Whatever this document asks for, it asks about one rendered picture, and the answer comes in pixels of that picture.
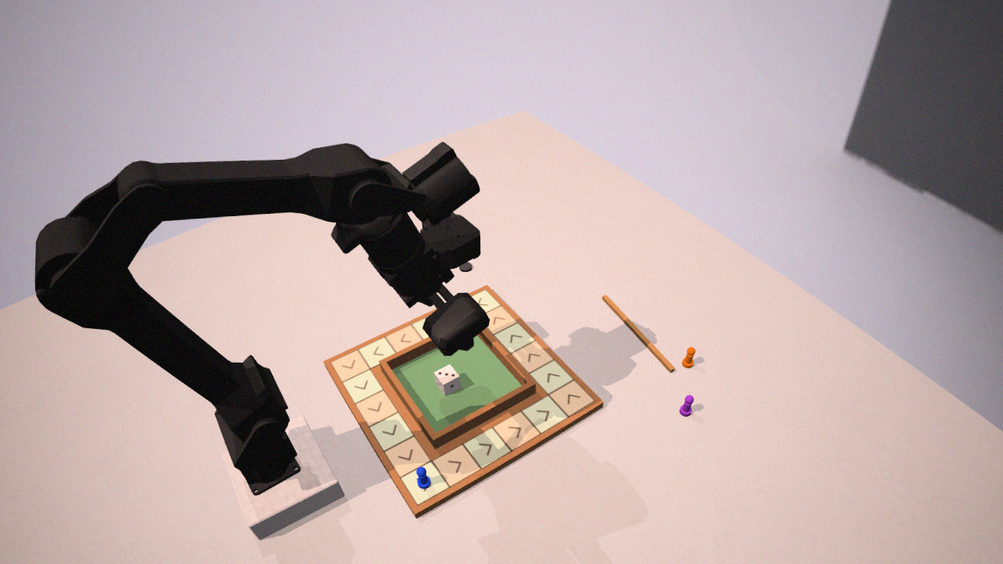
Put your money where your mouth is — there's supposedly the square wooden game board with arrow squares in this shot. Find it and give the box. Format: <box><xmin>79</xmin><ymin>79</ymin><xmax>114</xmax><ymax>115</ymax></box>
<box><xmin>330</xmin><ymin>290</ymin><xmax>595</xmax><ymax>505</ymax></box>

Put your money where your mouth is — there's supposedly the purple pawn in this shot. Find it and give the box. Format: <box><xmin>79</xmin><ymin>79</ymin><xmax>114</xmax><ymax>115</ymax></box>
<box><xmin>679</xmin><ymin>395</ymin><xmax>693</xmax><ymax>417</ymax></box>

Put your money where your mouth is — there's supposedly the blue pawn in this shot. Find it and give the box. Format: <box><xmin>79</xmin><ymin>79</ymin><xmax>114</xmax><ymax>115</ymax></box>
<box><xmin>416</xmin><ymin>467</ymin><xmax>431</xmax><ymax>490</ymax></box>

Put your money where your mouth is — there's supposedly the white die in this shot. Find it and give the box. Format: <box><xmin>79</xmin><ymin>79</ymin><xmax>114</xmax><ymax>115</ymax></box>
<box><xmin>434</xmin><ymin>365</ymin><xmax>461</xmax><ymax>396</ymax></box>

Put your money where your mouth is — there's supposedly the orange wooden stick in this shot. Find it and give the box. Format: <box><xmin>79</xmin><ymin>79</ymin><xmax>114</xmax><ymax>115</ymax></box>
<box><xmin>602</xmin><ymin>295</ymin><xmax>675</xmax><ymax>373</ymax></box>

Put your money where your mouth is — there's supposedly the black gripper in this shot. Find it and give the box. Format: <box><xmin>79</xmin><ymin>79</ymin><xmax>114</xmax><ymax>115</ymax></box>
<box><xmin>368</xmin><ymin>235</ymin><xmax>490</xmax><ymax>356</ymax></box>

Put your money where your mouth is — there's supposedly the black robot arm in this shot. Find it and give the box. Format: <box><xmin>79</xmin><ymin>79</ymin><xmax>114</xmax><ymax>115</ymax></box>
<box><xmin>34</xmin><ymin>142</ymin><xmax>480</xmax><ymax>496</ymax></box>

